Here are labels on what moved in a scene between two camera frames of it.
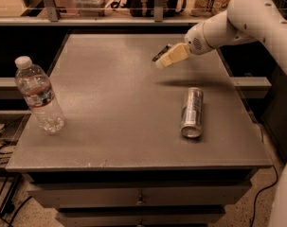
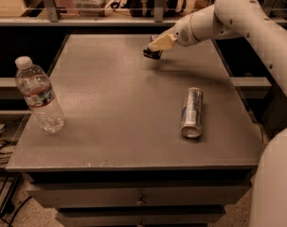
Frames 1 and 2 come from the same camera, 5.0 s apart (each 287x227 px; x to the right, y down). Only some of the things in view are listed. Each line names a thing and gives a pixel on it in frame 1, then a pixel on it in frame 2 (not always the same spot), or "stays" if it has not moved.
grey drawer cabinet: [142, 146] stays
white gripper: [195, 42] -> [182, 33]
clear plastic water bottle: [37, 91] stays
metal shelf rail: [55, 20] stays
